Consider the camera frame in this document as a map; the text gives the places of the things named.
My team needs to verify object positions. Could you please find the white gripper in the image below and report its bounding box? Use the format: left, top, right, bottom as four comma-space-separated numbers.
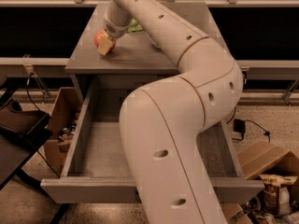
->
98, 10, 131, 56

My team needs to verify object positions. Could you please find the red apple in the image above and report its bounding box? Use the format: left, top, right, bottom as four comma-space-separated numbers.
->
94, 30, 116, 54

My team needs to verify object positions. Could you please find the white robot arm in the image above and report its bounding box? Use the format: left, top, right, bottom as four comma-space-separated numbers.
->
104, 0, 243, 224

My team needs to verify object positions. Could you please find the grey cabinet counter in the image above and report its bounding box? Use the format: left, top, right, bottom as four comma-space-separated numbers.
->
64, 1, 239, 105

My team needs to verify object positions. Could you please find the grey open top drawer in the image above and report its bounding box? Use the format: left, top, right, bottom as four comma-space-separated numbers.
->
41, 76, 263, 203

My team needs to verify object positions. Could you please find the green snack bag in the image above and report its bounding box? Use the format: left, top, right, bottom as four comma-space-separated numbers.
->
127, 19, 143, 33

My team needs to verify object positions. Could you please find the left cardboard box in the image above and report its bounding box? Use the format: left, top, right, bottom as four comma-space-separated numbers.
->
43, 87, 81, 172

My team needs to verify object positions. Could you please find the cardboard box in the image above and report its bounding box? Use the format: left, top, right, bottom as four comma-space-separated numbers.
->
43, 87, 81, 172
236, 140, 299, 203
221, 203, 253, 224

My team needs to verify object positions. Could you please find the right cardboard box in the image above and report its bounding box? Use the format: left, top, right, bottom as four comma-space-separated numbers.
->
236, 140, 299, 203

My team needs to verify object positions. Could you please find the bottom cardboard box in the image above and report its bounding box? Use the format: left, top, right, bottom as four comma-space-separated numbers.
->
221, 203, 253, 224

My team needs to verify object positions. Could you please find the brown paper snack bag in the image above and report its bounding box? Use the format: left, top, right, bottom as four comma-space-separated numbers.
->
259, 175, 297, 217

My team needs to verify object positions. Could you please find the black power adapter with cable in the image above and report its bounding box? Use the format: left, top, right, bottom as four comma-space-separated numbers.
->
227, 109, 271, 141

